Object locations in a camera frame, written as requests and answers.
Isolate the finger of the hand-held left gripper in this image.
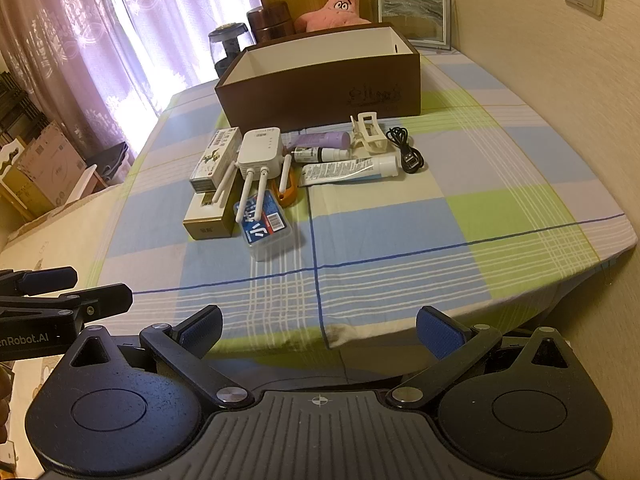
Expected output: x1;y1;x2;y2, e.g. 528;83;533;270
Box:
0;267;79;296
0;283;134;320

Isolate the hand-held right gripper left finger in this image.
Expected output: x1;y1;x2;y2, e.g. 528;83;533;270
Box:
64;305;256;411

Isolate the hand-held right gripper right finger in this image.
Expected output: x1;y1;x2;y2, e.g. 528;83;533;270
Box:
387;305;576;408

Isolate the white and gold box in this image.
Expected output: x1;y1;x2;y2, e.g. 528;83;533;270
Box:
182;191;241;241

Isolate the blue dental floss pick box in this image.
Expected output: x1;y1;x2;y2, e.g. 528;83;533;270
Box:
234;191;293;262

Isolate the orange utility knife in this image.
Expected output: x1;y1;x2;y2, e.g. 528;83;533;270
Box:
270;169;300;209

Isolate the white toothpaste tube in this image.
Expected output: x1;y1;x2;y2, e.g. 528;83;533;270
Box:
300;154;401;189

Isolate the small dark dropper bottle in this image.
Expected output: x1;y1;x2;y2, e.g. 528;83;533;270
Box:
292;146;354;164

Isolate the white hair claw clip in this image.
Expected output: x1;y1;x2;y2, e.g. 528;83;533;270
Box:
349;111;389;155

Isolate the purple cream tube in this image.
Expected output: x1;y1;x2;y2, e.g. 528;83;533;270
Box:
290;130;352;152

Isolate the brown storage box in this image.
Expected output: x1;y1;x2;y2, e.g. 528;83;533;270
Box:
214;22;422;131

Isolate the beige patterned cloth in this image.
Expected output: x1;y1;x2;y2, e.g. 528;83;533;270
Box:
0;182;127;311

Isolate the brown cardboard box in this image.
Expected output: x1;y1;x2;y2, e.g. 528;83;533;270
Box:
0;165;54;217

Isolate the pinkish cardboard box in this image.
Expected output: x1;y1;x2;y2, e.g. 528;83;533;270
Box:
17;120;86;206

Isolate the black bin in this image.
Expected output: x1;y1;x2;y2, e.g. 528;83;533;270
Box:
85;142;134;191

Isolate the small green and white box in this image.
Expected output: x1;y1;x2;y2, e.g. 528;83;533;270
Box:
189;129;244;195

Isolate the lilac lace curtain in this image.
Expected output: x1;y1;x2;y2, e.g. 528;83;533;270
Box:
0;0;264;157

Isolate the glass jar with dark lid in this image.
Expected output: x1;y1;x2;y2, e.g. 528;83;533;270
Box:
208;22;253;80

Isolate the brown metal thermos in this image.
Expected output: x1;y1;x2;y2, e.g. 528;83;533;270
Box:
246;4;301;44

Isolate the pink starfish plush toy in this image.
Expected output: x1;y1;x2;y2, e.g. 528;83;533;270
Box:
294;0;372;32

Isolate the black usb cable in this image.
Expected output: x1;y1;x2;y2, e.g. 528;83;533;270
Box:
386;126;426;176

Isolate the grey picture frame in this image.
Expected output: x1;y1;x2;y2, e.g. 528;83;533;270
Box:
372;0;454;52

